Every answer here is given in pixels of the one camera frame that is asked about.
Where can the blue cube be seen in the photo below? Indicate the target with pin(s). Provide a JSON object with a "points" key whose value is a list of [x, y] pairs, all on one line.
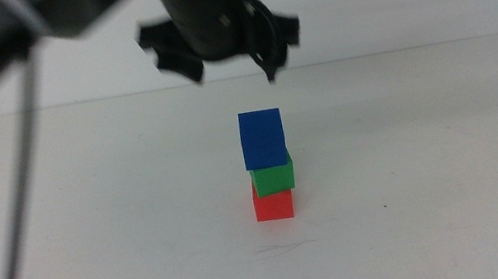
{"points": [[262, 139]]}

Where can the green cube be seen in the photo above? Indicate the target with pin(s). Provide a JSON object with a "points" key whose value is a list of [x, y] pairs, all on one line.
{"points": [[273, 180]]}

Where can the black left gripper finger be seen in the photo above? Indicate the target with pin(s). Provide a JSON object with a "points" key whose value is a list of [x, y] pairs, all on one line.
{"points": [[274, 64], [186, 66]]}

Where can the red cube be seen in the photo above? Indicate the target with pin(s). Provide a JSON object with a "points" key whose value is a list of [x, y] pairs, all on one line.
{"points": [[273, 206]]}

